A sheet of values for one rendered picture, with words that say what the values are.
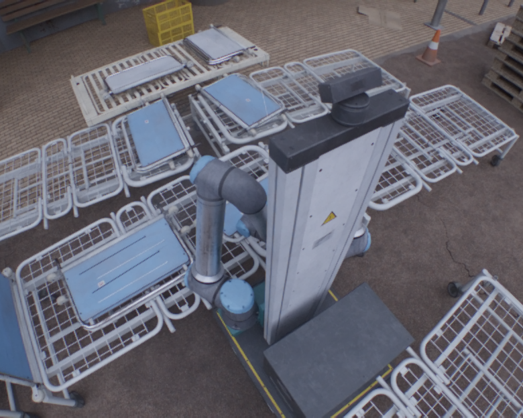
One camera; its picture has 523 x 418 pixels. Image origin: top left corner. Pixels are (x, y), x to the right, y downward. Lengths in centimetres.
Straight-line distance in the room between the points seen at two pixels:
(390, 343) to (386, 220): 155
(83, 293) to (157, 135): 129
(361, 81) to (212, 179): 62
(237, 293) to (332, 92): 105
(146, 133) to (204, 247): 153
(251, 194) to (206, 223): 24
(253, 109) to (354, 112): 213
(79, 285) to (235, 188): 125
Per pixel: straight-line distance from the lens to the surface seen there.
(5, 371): 185
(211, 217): 118
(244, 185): 104
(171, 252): 190
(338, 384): 137
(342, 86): 59
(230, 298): 142
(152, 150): 248
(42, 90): 521
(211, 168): 107
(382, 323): 147
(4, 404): 279
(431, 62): 536
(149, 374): 230
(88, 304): 194
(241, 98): 285
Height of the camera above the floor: 217
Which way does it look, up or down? 54 degrees down
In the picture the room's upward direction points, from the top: straight up
